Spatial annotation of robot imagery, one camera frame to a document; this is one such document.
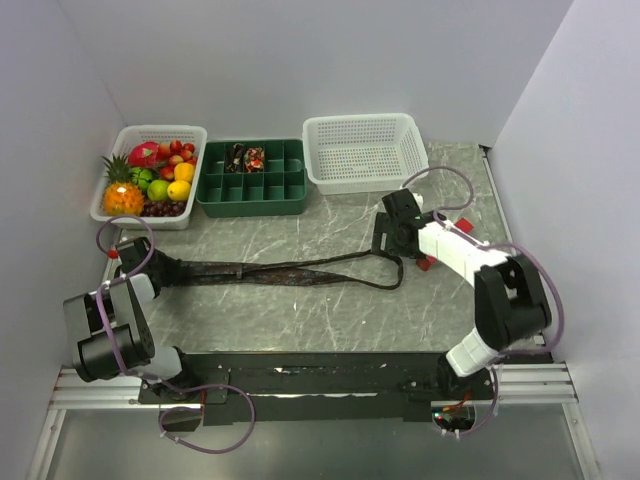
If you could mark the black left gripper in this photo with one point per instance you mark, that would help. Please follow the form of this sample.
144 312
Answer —
173 265

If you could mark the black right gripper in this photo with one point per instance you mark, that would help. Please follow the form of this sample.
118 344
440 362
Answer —
384 226

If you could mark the brown floral necktie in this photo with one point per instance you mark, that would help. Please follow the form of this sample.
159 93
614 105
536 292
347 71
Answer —
289 274

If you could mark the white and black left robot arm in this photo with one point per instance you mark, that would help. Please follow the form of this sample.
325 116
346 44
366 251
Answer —
108 333

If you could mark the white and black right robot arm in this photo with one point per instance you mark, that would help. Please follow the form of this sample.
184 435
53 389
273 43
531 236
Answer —
510 303

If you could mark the red rectangular box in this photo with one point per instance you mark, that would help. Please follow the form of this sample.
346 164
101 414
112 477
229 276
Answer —
428 261

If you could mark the green apple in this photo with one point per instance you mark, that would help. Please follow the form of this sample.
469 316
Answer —
157 190

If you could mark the white perforated empty basket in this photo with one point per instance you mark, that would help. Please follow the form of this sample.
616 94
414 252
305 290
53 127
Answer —
365 153

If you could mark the yellow lemon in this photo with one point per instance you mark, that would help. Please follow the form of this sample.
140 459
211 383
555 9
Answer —
179 190

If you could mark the orange pineapple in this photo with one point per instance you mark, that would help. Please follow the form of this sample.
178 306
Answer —
121 196

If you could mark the dark green fruit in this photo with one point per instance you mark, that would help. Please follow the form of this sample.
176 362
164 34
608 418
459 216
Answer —
141 177

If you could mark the white fruit basket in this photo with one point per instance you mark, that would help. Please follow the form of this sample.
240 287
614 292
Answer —
130 137

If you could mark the orange fruit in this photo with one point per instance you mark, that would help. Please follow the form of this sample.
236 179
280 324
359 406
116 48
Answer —
184 172

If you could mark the pink dragon fruit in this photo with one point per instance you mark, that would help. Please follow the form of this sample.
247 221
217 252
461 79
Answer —
144 155

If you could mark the green compartment organizer tray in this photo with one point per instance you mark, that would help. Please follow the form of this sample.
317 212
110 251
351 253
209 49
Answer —
281 189

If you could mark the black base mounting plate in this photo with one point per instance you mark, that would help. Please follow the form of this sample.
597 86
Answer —
306 386

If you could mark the dark rolled tie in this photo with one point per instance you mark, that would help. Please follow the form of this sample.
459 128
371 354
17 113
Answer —
234 158

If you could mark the red patterned rolled tie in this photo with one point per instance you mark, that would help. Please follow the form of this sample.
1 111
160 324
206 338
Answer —
254 159

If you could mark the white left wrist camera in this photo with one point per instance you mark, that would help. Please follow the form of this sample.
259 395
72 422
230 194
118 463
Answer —
131 254

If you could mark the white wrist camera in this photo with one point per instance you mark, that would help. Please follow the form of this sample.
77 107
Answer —
131 254
419 200

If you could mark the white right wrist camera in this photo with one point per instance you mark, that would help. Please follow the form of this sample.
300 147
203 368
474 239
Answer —
419 200

